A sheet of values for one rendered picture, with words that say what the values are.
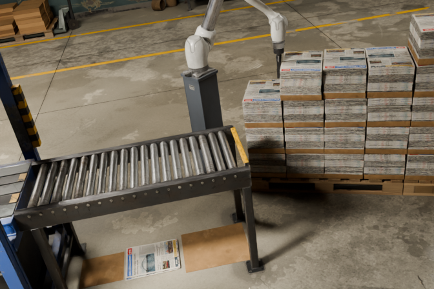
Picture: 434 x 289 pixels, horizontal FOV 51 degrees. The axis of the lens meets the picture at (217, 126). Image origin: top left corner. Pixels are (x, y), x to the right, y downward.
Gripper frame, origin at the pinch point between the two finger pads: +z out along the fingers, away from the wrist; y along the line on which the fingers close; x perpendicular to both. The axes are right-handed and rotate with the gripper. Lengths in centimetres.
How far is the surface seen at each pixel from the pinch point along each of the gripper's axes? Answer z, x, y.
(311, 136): 42, -24, -19
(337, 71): -8.9, -40.4, -17.6
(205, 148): 17, 41, -77
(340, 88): 3.5, -42.6, -17.9
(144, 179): 18, 70, -110
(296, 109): 20.4, -12.8, -17.9
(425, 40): -29, -93, -18
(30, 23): 77, 473, 399
